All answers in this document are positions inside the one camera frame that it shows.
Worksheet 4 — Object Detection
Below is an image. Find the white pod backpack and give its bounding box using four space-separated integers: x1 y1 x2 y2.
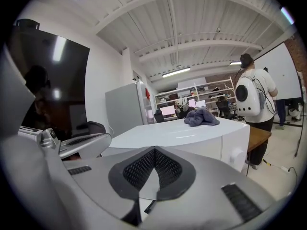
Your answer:
235 76 265 117

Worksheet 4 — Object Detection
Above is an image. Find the grey partition panel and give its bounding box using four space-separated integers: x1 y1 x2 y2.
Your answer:
105 82 145 138

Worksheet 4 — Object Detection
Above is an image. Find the floor cable with white adapter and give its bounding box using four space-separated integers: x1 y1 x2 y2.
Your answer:
280 165 298 185

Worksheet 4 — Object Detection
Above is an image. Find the white printed bag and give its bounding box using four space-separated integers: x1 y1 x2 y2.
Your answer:
175 97 190 111

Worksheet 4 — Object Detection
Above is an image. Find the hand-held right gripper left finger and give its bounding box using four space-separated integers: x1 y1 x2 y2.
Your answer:
61 145 157 222

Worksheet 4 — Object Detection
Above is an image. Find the grey cloth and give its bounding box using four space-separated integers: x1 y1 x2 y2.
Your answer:
184 108 221 127

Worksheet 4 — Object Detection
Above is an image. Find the ceiling tube lamp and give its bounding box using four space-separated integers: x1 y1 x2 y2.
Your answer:
162 66 192 79

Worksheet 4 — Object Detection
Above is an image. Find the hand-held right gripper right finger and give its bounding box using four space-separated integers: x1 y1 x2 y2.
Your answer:
141 145 278 228

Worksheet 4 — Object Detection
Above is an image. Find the white board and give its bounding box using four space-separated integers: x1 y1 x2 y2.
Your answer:
253 41 304 101

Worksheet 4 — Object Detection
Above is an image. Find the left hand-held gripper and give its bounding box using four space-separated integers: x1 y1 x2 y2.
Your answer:
18 125 112 160

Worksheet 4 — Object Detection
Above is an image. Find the large black display screen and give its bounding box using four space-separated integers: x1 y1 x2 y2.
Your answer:
7 27 91 141

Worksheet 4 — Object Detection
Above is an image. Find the black tripod stand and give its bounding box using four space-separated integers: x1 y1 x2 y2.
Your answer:
294 117 307 158

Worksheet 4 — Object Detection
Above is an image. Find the white shelf rack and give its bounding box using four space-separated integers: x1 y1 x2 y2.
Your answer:
154 76 237 110

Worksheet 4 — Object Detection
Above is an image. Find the pink lit monitor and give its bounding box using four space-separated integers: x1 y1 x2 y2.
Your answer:
160 105 176 117

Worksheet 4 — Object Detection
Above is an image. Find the brown wooden table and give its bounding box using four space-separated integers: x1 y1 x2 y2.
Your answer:
247 126 272 153

